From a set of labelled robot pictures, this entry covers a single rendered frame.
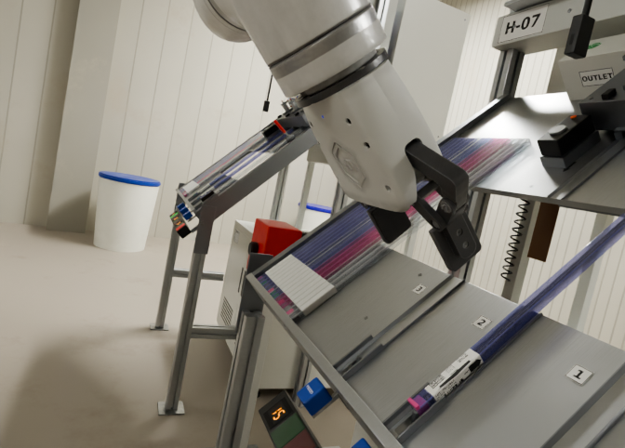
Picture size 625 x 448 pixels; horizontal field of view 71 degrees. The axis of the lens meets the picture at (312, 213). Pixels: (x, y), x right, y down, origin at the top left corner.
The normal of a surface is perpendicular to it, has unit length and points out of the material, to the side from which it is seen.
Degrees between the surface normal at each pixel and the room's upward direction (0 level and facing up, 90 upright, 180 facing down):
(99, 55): 90
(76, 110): 90
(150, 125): 90
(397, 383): 43
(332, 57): 106
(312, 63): 118
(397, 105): 79
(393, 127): 88
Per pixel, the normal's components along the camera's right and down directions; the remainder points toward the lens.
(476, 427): -0.47, -0.81
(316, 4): 0.18, 0.30
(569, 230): -0.85, -0.13
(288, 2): -0.15, 0.47
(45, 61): 0.48, 0.18
